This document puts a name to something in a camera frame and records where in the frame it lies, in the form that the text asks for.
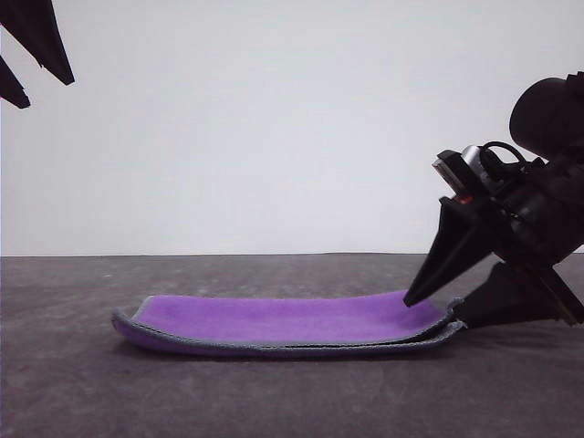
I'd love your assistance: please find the grey table cloth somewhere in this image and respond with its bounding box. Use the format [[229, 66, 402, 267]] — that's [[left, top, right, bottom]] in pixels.
[[0, 251, 584, 438]]

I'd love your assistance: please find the purple towel with grey hem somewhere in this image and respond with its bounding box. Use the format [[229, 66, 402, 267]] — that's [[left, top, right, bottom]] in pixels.
[[111, 287, 467, 360]]

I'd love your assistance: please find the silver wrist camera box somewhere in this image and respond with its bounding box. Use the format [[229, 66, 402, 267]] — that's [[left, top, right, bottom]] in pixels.
[[435, 144, 508, 204]]

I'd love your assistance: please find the black camera cable loop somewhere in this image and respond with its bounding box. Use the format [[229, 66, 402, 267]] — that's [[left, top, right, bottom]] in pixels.
[[478, 141, 527, 173]]

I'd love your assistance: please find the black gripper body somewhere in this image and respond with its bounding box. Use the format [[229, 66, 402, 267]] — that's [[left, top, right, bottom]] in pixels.
[[437, 154, 584, 327]]

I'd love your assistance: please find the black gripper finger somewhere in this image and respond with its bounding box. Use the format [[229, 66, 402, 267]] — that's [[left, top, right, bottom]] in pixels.
[[451, 262, 567, 330], [402, 196, 496, 308], [0, 54, 32, 110], [0, 0, 76, 87]]

